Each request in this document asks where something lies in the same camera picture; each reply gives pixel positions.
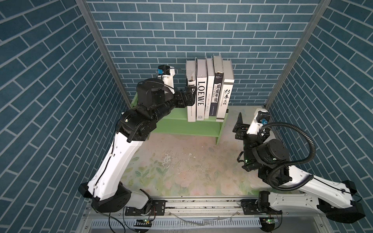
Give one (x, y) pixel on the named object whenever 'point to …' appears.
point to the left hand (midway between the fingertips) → (189, 88)
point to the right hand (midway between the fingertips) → (248, 115)
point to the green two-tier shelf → (177, 123)
